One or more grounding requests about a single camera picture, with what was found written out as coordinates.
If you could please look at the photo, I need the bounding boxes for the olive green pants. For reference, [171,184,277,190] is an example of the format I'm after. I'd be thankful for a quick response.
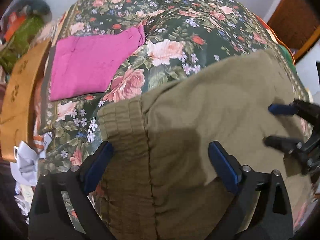
[98,49,311,239]

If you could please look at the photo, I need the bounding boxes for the white crumpled cloth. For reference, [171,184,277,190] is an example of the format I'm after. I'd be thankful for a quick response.
[10,132,53,186]

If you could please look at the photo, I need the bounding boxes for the colourful fleece blanket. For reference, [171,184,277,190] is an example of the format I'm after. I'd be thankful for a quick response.
[254,14,296,66]

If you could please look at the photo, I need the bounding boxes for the brown wooden door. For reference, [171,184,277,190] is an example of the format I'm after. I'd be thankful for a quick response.
[267,0,319,61]

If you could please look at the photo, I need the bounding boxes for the wooden headboard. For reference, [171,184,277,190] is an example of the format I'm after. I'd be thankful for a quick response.
[1,39,52,162]

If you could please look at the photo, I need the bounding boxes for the floral bedspread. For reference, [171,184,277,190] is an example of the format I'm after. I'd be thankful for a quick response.
[35,0,310,172]

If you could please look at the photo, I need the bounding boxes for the folded pink cloth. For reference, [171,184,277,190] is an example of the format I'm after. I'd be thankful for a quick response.
[49,25,145,101]

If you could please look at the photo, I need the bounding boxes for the green storage bag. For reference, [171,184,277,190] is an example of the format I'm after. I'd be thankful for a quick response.
[1,16,44,74]

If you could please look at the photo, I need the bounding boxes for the orange box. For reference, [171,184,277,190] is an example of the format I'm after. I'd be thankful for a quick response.
[4,12,27,41]

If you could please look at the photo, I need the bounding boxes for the grey plush toy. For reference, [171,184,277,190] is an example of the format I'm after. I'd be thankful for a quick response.
[16,0,51,16]

